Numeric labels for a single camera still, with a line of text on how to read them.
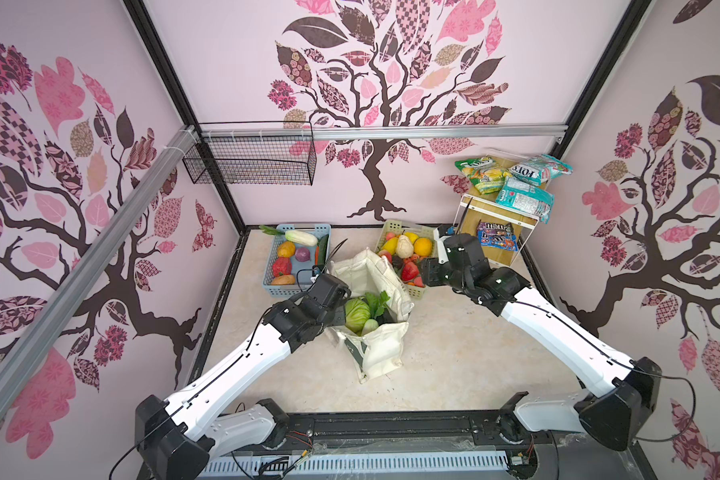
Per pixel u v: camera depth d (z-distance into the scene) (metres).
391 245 1.07
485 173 0.85
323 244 1.06
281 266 1.01
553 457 0.70
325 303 0.55
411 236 1.09
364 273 0.88
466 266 0.55
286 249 1.07
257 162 1.22
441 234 0.67
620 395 0.38
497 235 0.95
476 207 0.81
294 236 1.10
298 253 1.07
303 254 1.06
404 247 1.03
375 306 0.85
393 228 1.14
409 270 1.00
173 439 0.37
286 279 0.98
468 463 0.70
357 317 0.83
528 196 0.78
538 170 0.82
